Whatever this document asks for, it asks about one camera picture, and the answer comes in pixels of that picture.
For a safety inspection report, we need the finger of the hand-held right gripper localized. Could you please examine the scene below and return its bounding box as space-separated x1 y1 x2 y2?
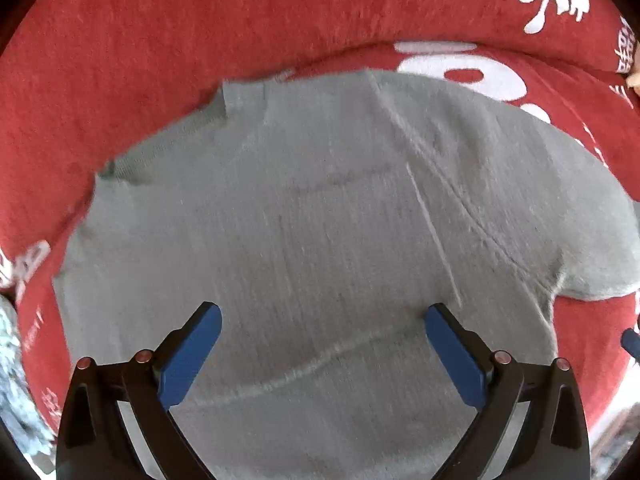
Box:
620 327 640 364

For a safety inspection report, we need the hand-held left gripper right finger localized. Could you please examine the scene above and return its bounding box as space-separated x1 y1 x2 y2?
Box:
424 303 592 480

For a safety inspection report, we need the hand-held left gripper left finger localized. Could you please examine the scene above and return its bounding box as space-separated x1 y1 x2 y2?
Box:
56 302 222 480

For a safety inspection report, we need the grey knitted sweater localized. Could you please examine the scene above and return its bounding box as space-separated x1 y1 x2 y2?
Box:
52 69 640 480

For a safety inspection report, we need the grey fluffy cloth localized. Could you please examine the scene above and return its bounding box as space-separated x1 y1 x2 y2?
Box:
0 292 56 476

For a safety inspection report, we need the red printed blanket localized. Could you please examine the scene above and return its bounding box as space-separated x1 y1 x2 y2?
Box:
0 0 640 441

